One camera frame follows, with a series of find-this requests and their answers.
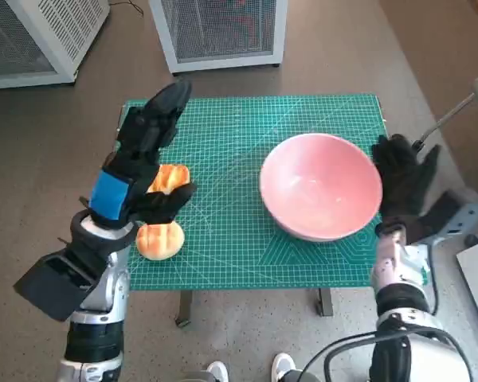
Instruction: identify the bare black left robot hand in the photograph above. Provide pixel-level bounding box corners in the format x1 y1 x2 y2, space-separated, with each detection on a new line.
86 78 198 230

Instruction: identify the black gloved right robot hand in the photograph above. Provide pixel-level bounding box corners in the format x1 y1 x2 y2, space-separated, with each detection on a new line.
372 134 443 224

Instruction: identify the white cabinet with perforated side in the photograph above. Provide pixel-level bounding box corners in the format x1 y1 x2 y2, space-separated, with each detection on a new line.
0 0 112 91

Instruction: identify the pink bowl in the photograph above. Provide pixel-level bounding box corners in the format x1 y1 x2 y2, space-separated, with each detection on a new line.
259 133 384 243

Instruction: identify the black floor cable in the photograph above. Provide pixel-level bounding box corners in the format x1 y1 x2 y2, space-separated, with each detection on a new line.
110 0 144 17

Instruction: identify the round toy bread bun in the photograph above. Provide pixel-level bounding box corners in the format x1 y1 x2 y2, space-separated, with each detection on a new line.
136 222 186 262

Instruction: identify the white cabinet with mesh front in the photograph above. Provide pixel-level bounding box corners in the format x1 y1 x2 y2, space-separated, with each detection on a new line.
148 0 288 75

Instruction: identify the dark metal table leg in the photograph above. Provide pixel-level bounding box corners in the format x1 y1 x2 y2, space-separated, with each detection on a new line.
174 290 196 328
315 286 335 318

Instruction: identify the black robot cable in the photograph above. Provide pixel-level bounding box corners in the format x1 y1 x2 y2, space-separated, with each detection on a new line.
300 332 467 382

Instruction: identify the green cutting mat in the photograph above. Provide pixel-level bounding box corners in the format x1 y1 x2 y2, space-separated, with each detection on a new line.
115 94 387 291

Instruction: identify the long braided toy bread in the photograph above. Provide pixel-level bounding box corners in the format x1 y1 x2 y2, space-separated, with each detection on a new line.
147 163 192 196

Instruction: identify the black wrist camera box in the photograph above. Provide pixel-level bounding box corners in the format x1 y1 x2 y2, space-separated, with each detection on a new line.
404 189 478 246
14 246 104 322

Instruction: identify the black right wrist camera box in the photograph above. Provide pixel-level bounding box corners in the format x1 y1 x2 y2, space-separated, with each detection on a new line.
404 189 478 246

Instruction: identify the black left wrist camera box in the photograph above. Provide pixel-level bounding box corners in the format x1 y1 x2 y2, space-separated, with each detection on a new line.
14 246 104 322

